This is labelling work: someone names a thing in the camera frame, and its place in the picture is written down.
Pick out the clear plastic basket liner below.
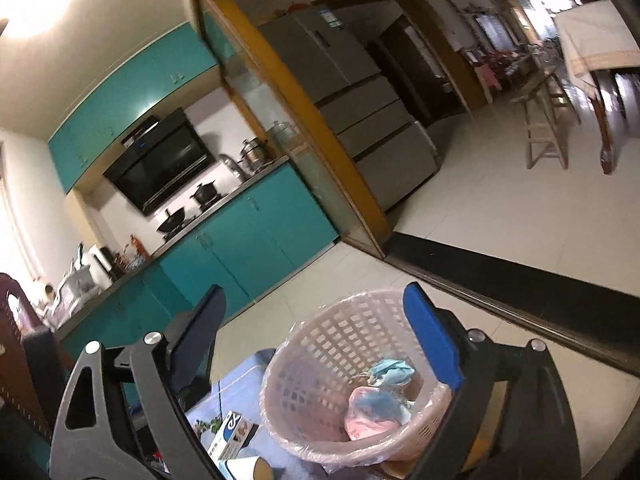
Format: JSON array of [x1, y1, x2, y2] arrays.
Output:
[[260, 287, 453, 466]]

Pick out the white tablecloth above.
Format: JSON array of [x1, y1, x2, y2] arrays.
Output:
[[555, 0, 640, 78]]

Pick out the grey refrigerator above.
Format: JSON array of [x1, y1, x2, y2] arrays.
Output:
[[260, 5, 441, 213]]

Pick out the blue and white box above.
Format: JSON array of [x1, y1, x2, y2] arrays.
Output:
[[207, 410, 260, 461]]

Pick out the black cooking pot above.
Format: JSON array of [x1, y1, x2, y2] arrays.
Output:
[[191, 183, 218, 208]]

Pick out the wood framed glass door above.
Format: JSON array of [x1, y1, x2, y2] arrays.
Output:
[[192, 0, 396, 261]]

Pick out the white dish rack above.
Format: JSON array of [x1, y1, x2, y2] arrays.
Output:
[[55, 265, 101, 311]]

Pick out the pink hanging cloth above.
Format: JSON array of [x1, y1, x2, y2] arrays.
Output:
[[475, 62, 503, 92]]

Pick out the pink plastic bag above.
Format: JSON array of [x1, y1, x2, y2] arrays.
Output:
[[344, 385, 416, 441]]

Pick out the teal wall cabinets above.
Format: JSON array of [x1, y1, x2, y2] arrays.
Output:
[[47, 10, 238, 195]]

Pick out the steel stock pot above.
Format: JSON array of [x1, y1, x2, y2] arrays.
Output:
[[239, 138, 273, 173]]

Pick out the carved wooden chair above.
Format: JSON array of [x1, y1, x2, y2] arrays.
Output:
[[0, 272, 68, 461]]

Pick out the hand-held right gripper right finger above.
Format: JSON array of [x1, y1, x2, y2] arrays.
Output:
[[402, 282, 581, 480]]

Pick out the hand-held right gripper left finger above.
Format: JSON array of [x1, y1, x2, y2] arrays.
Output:
[[50, 284, 228, 480]]

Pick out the blue checked tablecloth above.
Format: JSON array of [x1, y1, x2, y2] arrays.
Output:
[[185, 350, 401, 480]]

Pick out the pink plastic waste basket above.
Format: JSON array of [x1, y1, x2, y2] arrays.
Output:
[[260, 287, 453, 466]]

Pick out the teal base cabinets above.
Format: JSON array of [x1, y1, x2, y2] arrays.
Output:
[[55, 162, 341, 361]]

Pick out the wooden dining table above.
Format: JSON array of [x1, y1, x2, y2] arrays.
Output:
[[585, 62, 640, 176]]

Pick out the black range hood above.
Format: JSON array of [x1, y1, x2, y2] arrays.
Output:
[[102, 107, 210, 218]]

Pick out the blue banded paper cup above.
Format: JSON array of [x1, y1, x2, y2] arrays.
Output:
[[217, 455, 273, 480]]

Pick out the blue face mask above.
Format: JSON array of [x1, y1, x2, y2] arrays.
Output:
[[360, 392, 407, 422], [367, 358, 416, 391]]

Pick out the wooden stool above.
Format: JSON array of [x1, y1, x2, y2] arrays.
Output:
[[510, 67, 583, 171]]

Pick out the steel pot lid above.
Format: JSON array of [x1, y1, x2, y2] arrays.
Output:
[[218, 154, 248, 181]]

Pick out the black wok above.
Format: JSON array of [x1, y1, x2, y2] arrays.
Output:
[[156, 207, 188, 235]]

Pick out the white kettle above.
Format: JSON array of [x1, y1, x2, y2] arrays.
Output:
[[80, 244, 113, 286]]

